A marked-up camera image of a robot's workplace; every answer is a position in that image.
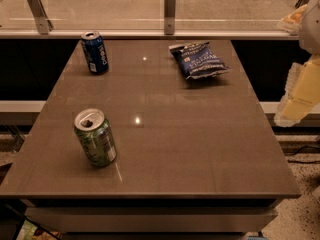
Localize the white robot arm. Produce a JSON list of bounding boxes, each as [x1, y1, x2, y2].
[[274, 0, 320, 127]]

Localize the blue chip bag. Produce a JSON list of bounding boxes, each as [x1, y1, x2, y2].
[[169, 42, 229, 80]]

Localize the glass railing panel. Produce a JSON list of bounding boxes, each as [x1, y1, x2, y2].
[[0, 0, 298, 31]]

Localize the left metal railing bracket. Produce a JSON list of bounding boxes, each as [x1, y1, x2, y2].
[[27, 0, 53, 35]]

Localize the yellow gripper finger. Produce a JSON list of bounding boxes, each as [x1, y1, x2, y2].
[[277, 5, 307, 36], [274, 55, 320, 127]]

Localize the colourful package under table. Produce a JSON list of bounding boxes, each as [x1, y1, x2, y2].
[[13, 221, 62, 240]]

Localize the blue Pepsi can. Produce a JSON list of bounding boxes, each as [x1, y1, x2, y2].
[[81, 31, 109, 74]]

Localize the green soda can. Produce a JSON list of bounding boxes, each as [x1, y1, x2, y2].
[[74, 108, 117, 167]]

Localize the middle metal railing bracket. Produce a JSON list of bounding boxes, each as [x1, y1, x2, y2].
[[164, 0, 176, 35]]

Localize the black floor cable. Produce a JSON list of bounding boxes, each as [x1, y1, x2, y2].
[[285, 144, 320, 165]]

